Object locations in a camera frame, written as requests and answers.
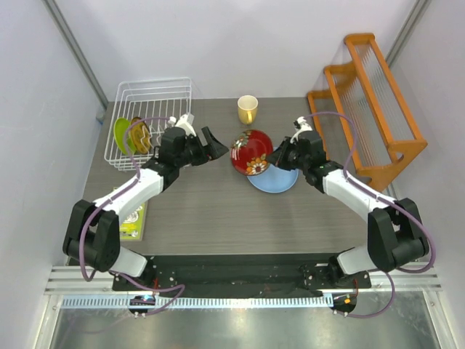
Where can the brown yellow plate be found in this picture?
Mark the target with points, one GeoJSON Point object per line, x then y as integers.
{"type": "Point", "coordinates": [140, 135]}

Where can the perforated metal rail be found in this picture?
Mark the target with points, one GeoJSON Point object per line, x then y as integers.
{"type": "Point", "coordinates": [142, 301]}

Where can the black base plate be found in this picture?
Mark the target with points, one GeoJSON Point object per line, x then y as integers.
{"type": "Point", "coordinates": [252, 276]}

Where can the red floral plate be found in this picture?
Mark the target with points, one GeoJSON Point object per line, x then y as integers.
{"type": "Point", "coordinates": [249, 151]}

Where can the green illustrated book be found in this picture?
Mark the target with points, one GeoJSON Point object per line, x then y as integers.
{"type": "Point", "coordinates": [132, 228]}

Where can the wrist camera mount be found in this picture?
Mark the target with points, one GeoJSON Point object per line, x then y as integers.
{"type": "Point", "coordinates": [184, 122]}
{"type": "Point", "coordinates": [300, 125]}

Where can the orange wooden rack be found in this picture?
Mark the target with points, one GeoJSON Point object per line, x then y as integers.
{"type": "Point", "coordinates": [375, 118]}

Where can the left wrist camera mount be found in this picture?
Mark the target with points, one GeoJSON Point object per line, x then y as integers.
{"type": "Point", "coordinates": [184, 122]}

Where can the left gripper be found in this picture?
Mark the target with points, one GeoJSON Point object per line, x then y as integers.
{"type": "Point", "coordinates": [216, 149]}

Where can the white wire dish rack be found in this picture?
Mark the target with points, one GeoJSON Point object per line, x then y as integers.
{"type": "Point", "coordinates": [152, 100]}

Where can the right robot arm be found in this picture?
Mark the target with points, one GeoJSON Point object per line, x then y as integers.
{"type": "Point", "coordinates": [395, 233]}

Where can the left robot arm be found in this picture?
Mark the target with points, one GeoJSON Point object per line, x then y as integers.
{"type": "Point", "coordinates": [93, 234]}

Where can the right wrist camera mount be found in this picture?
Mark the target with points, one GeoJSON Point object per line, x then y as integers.
{"type": "Point", "coordinates": [300, 125]}

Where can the yellow mug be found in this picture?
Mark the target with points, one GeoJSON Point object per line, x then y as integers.
{"type": "Point", "coordinates": [247, 109]}

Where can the green plate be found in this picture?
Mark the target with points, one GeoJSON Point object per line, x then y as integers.
{"type": "Point", "coordinates": [119, 129]}

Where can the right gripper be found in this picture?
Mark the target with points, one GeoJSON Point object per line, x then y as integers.
{"type": "Point", "coordinates": [278, 156]}

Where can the light blue plate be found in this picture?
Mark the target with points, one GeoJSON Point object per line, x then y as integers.
{"type": "Point", "coordinates": [272, 179]}

